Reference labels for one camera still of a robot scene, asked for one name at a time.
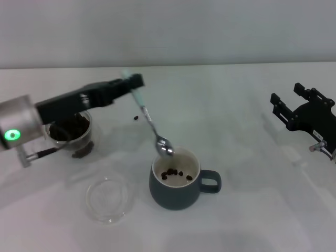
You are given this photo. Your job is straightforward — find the clear glass cup with handle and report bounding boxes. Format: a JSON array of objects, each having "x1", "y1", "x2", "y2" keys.
[{"x1": 43, "y1": 109, "x2": 102, "y2": 160}]

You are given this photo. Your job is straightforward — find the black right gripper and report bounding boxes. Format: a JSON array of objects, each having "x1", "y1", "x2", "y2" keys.
[{"x1": 270, "y1": 82, "x2": 336, "y2": 156}]

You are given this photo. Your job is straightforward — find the blue handled metal spoon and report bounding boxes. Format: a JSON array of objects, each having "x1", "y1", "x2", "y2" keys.
[{"x1": 121, "y1": 68, "x2": 175, "y2": 159}]

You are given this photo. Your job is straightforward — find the clear round glass dish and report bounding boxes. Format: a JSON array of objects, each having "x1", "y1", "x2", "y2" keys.
[{"x1": 85, "y1": 176, "x2": 135, "y2": 225}]

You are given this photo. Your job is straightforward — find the dark grey ceramic mug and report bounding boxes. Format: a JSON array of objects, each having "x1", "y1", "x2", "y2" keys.
[{"x1": 149, "y1": 147, "x2": 223, "y2": 211}]

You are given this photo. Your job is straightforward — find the dark coffee beans pile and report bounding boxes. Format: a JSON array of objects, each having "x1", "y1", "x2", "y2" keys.
[{"x1": 49, "y1": 112, "x2": 91, "y2": 141}]

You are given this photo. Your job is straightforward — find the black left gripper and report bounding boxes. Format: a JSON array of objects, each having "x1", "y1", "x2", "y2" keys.
[{"x1": 35, "y1": 73, "x2": 146, "y2": 126}]

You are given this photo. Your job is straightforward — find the left wrist cable with plug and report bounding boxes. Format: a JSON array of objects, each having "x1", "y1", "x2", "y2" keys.
[{"x1": 16, "y1": 125, "x2": 73, "y2": 169}]

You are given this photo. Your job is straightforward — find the wrist cable with plug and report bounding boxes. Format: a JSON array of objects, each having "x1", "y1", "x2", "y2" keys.
[
  {"x1": 309, "y1": 141, "x2": 336, "y2": 164},
  {"x1": 16, "y1": 125, "x2": 73, "y2": 169}
]

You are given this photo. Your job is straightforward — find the right wrist cable with plug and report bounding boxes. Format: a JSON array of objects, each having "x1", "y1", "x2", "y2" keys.
[{"x1": 309, "y1": 141, "x2": 336, "y2": 164}]

